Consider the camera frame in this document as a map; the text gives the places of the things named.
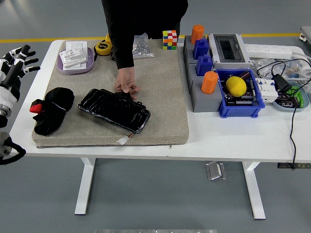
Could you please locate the white circuit breaker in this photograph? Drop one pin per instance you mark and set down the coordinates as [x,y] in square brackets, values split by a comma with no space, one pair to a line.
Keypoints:
[267,91]

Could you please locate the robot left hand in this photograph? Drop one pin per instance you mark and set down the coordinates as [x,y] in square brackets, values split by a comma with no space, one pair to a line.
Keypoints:
[9,94]

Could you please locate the person's right hand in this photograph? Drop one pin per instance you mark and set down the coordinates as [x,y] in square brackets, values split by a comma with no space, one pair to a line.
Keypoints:
[125,78]

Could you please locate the grey cart corner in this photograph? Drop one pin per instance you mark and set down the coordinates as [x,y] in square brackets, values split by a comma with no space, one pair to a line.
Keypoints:
[306,32]

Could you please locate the blue peg block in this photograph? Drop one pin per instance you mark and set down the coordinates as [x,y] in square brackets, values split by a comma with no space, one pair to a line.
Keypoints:
[201,48]
[204,65]

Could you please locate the clear bag of white washers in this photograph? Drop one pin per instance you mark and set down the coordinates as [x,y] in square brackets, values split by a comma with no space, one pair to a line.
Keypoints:
[260,66]

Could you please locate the white power strip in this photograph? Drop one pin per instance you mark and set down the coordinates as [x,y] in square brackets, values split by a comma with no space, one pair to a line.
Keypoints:
[267,51]

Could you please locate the grey electrical distribution box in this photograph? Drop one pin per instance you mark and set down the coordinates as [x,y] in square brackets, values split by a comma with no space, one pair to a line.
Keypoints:
[228,48]

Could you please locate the clear bag of blue parts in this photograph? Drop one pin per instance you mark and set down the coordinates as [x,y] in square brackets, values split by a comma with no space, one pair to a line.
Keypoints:
[295,69]

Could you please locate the green terminal block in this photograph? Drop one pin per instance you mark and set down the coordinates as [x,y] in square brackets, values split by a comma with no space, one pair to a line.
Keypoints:
[297,95]

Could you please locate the grey-brown mat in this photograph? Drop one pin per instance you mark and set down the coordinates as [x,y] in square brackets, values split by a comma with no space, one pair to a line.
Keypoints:
[158,109]

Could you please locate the flat white socket plate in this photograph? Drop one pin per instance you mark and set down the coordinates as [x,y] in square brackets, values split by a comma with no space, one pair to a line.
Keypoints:
[76,44]

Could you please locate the blue plastic bin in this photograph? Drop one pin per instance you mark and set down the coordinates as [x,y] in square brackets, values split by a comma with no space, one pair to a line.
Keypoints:
[240,110]

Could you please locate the colourful puzzle cube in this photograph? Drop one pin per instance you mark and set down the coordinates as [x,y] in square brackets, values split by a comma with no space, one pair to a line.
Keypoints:
[170,40]

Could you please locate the black glossy panel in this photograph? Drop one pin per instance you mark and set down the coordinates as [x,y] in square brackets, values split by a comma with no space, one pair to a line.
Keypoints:
[114,111]

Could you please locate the silver metal bracket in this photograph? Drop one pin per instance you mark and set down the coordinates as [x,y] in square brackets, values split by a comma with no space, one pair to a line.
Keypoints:
[215,171]

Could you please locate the large grey block base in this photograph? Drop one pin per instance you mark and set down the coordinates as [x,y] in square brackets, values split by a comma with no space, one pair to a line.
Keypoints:
[204,102]

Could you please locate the person's right forearm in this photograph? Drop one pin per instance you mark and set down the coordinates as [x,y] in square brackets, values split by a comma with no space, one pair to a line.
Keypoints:
[122,53]

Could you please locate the light-blue dish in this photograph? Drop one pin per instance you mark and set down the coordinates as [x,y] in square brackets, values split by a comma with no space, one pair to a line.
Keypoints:
[305,99]

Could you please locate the dark circuit board with chips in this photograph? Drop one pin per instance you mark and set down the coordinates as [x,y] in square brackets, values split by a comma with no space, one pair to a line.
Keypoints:
[286,100]

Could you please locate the brown capacitor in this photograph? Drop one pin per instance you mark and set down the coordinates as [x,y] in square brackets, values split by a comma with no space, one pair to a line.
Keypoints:
[245,74]

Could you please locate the orange cylinder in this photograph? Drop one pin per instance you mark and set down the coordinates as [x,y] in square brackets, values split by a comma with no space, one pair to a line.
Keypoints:
[197,34]
[209,82]

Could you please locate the person's torso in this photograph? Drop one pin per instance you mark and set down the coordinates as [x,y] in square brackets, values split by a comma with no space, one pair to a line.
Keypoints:
[145,17]

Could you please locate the black circuit board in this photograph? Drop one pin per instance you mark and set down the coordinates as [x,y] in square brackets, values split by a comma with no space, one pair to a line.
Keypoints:
[243,100]

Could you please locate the black table control box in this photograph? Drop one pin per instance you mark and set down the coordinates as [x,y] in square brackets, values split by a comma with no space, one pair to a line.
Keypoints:
[284,166]

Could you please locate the small grey block base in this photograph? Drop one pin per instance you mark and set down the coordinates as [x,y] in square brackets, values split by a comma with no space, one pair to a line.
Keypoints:
[188,52]

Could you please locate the black rag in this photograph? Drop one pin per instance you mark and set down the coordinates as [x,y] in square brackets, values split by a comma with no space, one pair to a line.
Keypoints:
[56,106]

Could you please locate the thick white switch module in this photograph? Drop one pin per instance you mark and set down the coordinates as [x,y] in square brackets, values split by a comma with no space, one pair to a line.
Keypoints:
[73,58]

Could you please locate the purple oval tray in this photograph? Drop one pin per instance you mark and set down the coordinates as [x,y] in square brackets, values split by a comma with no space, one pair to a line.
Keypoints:
[90,60]

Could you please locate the yellow tape measure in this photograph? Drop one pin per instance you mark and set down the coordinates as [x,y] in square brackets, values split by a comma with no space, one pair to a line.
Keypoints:
[103,48]

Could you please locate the yellow lemon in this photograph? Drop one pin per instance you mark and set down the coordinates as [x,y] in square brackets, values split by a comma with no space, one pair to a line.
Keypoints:
[236,86]

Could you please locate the clear bag of metal nuts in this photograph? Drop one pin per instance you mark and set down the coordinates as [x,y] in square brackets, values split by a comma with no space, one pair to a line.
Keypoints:
[143,48]

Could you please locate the white table leg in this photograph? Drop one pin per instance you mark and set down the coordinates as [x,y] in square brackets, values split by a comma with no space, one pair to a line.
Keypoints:
[255,191]
[83,189]

